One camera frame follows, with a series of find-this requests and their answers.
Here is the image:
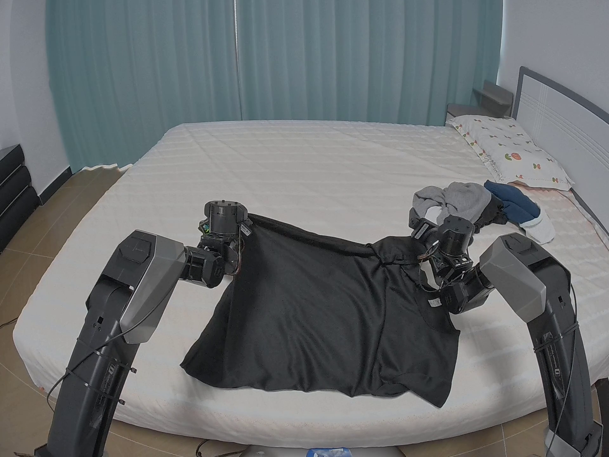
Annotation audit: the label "black chest of drawers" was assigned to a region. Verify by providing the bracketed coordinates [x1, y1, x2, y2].
[0, 144, 40, 251]

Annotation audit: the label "black T-shirt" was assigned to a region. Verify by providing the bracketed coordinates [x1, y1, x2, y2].
[180, 213, 461, 408]

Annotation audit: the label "white printed pillow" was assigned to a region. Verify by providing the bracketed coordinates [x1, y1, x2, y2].
[445, 115, 574, 191]

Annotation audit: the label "bed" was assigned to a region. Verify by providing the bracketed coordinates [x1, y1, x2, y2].
[12, 66, 609, 447]

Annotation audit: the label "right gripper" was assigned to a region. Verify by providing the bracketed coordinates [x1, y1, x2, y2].
[410, 218, 441, 251]

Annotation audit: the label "grey bedside table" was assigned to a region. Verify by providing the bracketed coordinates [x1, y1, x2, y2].
[446, 80, 514, 125]

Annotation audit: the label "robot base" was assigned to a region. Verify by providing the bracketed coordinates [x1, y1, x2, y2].
[240, 443, 396, 457]

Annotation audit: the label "blue-green curtain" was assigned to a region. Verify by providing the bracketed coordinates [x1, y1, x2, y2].
[235, 0, 504, 127]
[45, 0, 241, 171]

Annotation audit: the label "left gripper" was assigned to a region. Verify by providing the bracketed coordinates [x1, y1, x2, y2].
[235, 217, 253, 256]

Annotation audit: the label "pile of clothes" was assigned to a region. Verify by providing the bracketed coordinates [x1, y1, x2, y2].
[411, 181, 556, 245]

